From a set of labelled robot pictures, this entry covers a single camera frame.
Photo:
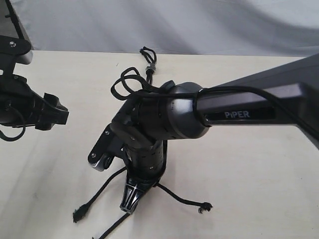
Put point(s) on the black stand pole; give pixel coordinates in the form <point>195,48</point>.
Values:
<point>21,34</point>

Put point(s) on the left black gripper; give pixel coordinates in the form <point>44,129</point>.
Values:
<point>21,107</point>

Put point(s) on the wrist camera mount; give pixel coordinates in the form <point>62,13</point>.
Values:
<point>12,51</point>
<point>107,147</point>

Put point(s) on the grey cable tie band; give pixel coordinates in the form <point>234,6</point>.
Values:
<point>151,68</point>

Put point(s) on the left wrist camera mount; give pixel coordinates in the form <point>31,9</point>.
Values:
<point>12,51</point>

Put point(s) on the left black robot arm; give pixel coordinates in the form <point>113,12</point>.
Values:
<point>21,106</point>

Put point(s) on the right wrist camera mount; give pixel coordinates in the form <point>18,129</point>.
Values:
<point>107,147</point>

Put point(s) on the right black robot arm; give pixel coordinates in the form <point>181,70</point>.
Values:
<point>151,116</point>

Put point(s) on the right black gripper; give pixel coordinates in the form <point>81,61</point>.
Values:
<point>137,184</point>

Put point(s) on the white backdrop cloth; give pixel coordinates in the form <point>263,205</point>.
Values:
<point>211,27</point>

